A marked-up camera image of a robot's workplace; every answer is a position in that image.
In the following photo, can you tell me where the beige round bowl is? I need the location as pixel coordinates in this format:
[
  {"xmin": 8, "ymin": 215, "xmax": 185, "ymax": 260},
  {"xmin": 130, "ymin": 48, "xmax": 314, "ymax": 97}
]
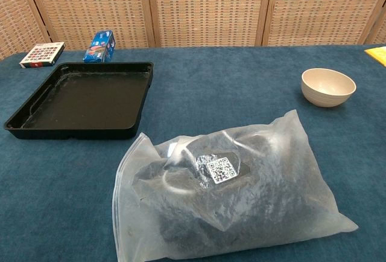
[{"xmin": 301, "ymin": 68, "xmax": 357, "ymax": 108}]

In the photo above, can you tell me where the black plastic tray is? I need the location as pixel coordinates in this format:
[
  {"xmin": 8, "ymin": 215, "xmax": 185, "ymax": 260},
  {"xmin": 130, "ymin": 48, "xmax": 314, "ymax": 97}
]
[{"xmin": 4, "ymin": 61, "xmax": 154, "ymax": 141}]

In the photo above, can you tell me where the blue felt table cover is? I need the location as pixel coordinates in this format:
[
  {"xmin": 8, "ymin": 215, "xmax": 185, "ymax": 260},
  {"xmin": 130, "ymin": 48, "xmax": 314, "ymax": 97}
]
[{"xmin": 0, "ymin": 43, "xmax": 386, "ymax": 262}]

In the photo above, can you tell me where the woven wooden folding screen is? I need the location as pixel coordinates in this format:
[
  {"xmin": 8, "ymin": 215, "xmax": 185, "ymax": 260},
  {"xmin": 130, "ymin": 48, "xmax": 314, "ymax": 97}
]
[{"xmin": 0, "ymin": 0, "xmax": 386, "ymax": 60}]

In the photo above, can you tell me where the blue cookie box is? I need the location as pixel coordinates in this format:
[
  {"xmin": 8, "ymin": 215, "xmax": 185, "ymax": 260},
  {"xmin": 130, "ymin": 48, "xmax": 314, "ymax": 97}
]
[{"xmin": 83, "ymin": 30, "xmax": 116, "ymax": 63}]

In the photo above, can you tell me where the white box with colourful grid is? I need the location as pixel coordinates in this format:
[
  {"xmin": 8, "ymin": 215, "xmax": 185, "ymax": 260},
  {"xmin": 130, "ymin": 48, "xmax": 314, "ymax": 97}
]
[{"xmin": 19, "ymin": 42, "xmax": 66, "ymax": 69}]

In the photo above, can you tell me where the yellow and white booklet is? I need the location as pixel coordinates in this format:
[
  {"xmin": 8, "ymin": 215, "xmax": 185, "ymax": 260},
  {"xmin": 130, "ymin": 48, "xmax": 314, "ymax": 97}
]
[{"xmin": 364, "ymin": 46, "xmax": 386, "ymax": 66}]

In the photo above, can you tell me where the clear bag of black cables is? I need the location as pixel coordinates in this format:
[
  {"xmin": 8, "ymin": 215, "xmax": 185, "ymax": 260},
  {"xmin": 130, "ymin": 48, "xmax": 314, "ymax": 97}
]
[{"xmin": 112, "ymin": 109, "xmax": 359, "ymax": 262}]

